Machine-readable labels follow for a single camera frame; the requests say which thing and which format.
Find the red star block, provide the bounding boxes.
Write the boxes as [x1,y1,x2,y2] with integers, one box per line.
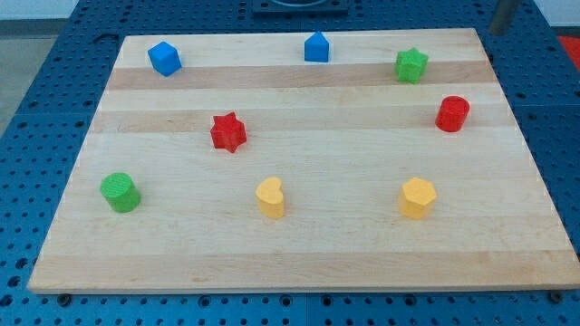
[210,112,247,153]

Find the green star block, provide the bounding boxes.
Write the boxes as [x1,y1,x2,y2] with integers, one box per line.
[395,48,429,84]

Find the yellow heart block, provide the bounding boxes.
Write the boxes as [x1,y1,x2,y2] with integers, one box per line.
[255,177,285,219]

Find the wooden board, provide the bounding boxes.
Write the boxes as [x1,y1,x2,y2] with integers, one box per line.
[28,28,579,294]

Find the blue pentagon block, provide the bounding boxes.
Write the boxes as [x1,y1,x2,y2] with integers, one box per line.
[304,31,330,62]

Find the yellow hexagon block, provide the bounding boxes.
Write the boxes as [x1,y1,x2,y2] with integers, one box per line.
[398,177,437,220]

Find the blue cube block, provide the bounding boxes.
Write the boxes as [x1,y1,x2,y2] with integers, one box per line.
[148,42,181,77]

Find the red cylinder block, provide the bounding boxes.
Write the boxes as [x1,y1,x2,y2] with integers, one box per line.
[435,96,470,132]

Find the green cylinder block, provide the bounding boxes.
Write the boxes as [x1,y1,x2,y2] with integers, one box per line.
[100,172,140,213]

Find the grey metal rod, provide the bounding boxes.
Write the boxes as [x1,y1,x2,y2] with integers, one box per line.
[488,0,521,36]

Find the red object at edge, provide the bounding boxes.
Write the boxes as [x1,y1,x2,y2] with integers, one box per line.
[558,35,580,70]

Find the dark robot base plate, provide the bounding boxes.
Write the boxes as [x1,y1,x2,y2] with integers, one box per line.
[250,0,350,15]

